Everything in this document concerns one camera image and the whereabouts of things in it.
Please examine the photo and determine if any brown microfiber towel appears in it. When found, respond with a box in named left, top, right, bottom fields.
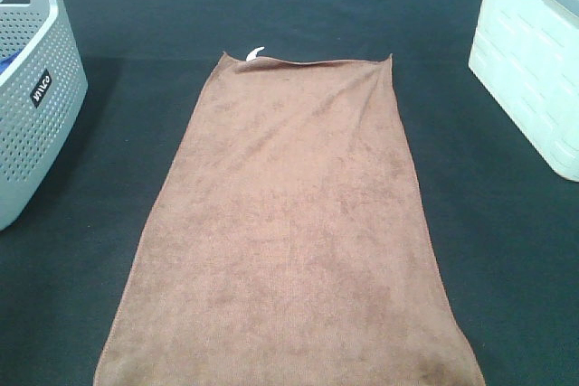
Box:
left=94, top=55, right=484, bottom=385

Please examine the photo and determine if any black table cloth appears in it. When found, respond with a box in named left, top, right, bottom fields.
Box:
left=1, top=0, right=578, bottom=385

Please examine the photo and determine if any white perforated laundry basket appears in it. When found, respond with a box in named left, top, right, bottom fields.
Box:
left=1, top=0, right=88, bottom=228

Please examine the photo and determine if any white plastic storage bin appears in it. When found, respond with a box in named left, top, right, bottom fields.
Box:
left=469, top=0, right=578, bottom=181

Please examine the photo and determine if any blue cloth in basket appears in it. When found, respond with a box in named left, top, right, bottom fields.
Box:
left=0, top=52, right=19, bottom=73

